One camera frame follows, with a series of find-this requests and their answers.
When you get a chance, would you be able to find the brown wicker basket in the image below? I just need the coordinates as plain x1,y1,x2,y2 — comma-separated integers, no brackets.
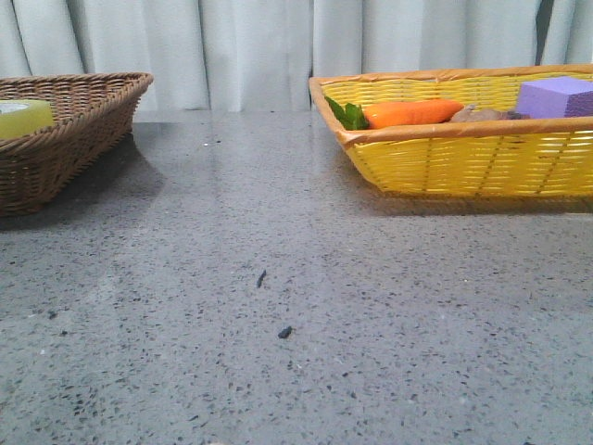
1,72,154,217

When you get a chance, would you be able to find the yellow-green tape roll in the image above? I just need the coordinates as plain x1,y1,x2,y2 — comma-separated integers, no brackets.
0,99,54,140

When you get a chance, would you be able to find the orange toy carrot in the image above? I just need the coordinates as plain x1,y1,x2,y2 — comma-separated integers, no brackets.
325,96,464,130

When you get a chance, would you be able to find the purple foam block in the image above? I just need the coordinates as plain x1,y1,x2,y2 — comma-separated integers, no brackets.
515,76,592,119

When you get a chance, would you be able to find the white curtain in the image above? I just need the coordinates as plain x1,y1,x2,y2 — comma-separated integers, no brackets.
1,1,592,112

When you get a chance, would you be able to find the brown dried leaf toy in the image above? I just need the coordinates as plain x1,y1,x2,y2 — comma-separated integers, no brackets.
447,104,530,123

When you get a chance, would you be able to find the yellow woven basket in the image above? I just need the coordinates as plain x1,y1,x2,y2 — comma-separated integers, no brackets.
309,64,592,198

